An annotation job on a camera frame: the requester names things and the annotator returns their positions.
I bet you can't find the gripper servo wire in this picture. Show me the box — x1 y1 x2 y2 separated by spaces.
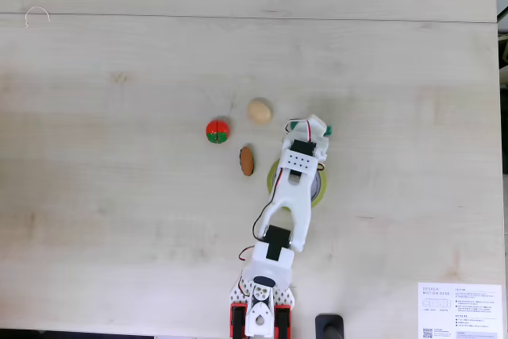
284 117 315 145

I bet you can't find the green toy cucumber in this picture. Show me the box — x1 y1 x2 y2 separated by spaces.
286 121 335 137

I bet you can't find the thin white wire loop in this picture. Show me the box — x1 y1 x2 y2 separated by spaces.
24 6 52 29

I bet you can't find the beige toy egg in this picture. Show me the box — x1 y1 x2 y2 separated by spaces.
247 98 274 125

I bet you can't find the small toy burger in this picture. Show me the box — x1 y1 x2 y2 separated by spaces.
238 146 256 177

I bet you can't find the red green toy tomato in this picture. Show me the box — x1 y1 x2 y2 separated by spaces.
205 118 231 145

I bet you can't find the black camera stand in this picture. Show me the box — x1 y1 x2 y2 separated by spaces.
314 313 344 339

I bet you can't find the white printed paper sheet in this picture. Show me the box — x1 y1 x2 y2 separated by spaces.
417 282 503 339

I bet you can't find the red table clamp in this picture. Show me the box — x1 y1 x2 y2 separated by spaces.
275 304 294 337
230 302 249 338

